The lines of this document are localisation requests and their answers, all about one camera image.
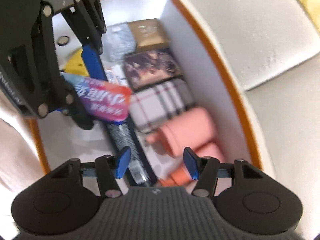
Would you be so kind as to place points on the brown gold box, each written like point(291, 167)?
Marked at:
point(149, 35)

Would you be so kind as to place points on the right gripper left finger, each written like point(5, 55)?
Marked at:
point(110, 168)

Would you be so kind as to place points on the pink cylindrical bottle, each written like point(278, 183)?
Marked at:
point(193, 128)

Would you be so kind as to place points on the white paper packet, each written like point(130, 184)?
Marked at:
point(116, 75)

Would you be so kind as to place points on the orange storage box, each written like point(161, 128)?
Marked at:
point(206, 70)

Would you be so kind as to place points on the red blue tin box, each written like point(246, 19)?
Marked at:
point(101, 99)

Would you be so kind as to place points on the pink bottle orange nozzle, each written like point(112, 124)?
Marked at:
point(181, 176)

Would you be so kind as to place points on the dark picture box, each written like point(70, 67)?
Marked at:
point(150, 67)

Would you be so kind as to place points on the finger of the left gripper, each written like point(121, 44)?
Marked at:
point(75, 109)
point(85, 18)

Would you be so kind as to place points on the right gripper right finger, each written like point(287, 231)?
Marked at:
point(204, 170)

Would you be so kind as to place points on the plaid checkered box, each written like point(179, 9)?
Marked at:
point(152, 107)

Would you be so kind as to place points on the dark blue spray can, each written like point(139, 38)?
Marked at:
point(139, 171)

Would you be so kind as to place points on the yellow small object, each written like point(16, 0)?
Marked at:
point(75, 65)

